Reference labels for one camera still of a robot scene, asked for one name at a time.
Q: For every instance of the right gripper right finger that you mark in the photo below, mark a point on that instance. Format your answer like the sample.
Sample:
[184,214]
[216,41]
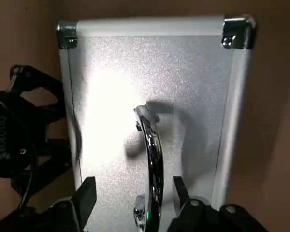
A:
[195,217]

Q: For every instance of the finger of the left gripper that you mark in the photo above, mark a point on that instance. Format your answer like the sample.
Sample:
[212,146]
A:
[55,169]
[38,75]

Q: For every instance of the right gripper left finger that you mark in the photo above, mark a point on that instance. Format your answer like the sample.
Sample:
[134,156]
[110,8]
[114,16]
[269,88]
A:
[84,200]

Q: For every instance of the silver aluminium medicine case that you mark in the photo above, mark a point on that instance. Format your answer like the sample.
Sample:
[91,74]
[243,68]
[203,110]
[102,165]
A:
[183,96]

